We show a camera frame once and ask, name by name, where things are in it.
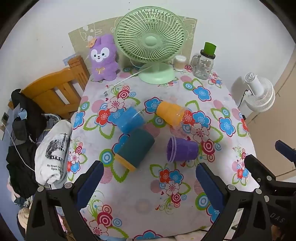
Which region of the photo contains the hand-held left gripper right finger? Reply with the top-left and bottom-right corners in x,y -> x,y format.
195,162 -> 274,241

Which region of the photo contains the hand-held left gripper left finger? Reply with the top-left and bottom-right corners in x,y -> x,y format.
25,160 -> 105,241

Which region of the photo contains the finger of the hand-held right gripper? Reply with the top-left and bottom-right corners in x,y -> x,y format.
275,140 -> 296,163
244,154 -> 281,186

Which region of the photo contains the purple plastic cup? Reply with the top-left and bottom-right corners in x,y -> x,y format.
167,136 -> 199,162

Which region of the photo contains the dark teal cup orange rim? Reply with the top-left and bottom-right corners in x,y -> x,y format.
114,128 -> 155,172

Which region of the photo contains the blue plastic cup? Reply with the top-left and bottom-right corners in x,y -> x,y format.
112,106 -> 146,135

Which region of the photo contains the orange plastic cup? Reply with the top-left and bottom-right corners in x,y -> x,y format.
156,100 -> 186,130

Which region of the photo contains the green plastic cup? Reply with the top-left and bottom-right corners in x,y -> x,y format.
203,42 -> 217,55

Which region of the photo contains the white printed shirt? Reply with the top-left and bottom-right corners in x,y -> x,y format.
34,120 -> 73,189

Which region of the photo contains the floral tablecloth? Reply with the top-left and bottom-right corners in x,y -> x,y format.
66,65 -> 258,240

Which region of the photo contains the white standing fan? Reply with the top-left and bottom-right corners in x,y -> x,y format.
244,72 -> 276,113

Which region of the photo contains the dark clothes pile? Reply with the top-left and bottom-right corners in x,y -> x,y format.
6,89 -> 59,205

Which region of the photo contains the wooden chair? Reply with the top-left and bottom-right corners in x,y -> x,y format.
8,55 -> 91,120

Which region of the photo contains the glass mug jar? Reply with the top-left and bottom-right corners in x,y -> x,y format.
191,49 -> 216,80

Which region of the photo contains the purple plush toy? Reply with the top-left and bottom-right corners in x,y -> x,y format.
86,34 -> 120,82

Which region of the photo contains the cotton swab container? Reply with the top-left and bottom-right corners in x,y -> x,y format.
173,55 -> 187,72

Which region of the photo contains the blue paper piece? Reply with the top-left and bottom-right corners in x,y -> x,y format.
62,53 -> 79,66

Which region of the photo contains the green desk fan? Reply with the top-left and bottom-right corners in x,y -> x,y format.
115,6 -> 186,84

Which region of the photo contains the black fan cable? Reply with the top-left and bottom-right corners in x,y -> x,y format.
238,88 -> 250,107

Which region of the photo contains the white charging cable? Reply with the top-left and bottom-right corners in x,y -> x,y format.
0,124 -> 36,172

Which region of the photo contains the white fan cable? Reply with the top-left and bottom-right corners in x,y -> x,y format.
105,67 -> 144,96

